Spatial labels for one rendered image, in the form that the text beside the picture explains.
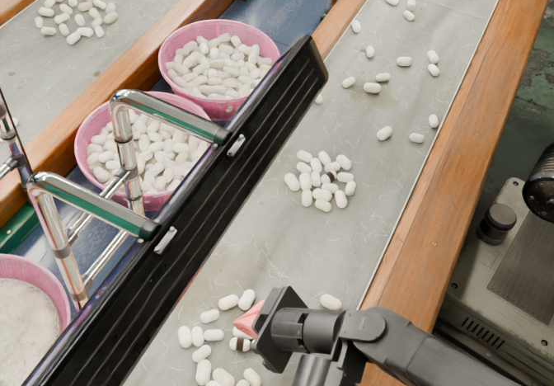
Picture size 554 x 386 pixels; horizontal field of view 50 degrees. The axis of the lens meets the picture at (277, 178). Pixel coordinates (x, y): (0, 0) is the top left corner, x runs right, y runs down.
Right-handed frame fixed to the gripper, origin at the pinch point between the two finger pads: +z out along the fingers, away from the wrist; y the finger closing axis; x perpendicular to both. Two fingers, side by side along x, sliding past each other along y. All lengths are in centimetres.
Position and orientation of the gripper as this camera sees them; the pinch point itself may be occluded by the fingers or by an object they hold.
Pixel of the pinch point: (239, 324)
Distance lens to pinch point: 89.8
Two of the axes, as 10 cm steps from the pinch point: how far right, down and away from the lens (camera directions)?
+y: -4.4, 6.8, -5.8
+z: -7.2, 1.1, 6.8
